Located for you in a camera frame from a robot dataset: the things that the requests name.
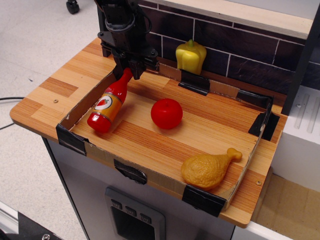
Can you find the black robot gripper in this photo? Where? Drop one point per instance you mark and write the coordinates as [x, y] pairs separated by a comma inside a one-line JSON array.
[[124, 36]]

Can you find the red hot sauce bottle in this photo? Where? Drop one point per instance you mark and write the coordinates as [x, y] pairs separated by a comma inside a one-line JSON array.
[[110, 103]]

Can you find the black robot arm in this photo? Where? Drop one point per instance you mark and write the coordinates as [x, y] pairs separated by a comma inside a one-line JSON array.
[[124, 7]]

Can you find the cardboard fence with black tape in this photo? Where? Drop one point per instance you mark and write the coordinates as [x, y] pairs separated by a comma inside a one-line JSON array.
[[216, 116]]

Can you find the red toy apple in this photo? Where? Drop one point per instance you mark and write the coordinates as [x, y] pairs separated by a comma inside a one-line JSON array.
[[166, 113]]

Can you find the yellow toy bell pepper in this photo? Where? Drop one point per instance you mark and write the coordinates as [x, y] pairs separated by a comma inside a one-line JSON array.
[[190, 57]]

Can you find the black caster wheel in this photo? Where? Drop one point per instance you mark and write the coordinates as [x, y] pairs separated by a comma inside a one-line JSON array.
[[72, 6]]

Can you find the wooden shelf board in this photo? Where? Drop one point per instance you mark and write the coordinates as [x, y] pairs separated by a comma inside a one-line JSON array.
[[251, 16]]

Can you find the toy chicken drumstick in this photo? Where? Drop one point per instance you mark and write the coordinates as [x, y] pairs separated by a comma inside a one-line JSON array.
[[206, 171]]

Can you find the grey oven control panel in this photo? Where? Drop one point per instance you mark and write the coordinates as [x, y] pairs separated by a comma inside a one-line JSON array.
[[133, 220]]

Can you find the white toy sink counter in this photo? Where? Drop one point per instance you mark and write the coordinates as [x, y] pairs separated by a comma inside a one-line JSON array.
[[297, 157]]

